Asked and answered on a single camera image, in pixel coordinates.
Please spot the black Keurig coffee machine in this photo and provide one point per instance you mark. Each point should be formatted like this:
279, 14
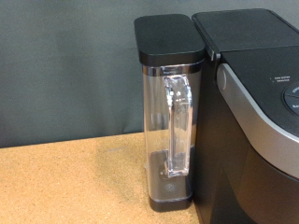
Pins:
249, 140

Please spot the clear water reservoir black lid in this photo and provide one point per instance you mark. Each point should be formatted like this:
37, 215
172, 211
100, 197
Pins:
169, 40

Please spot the grey divider panel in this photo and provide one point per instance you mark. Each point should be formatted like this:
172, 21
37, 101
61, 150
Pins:
62, 62

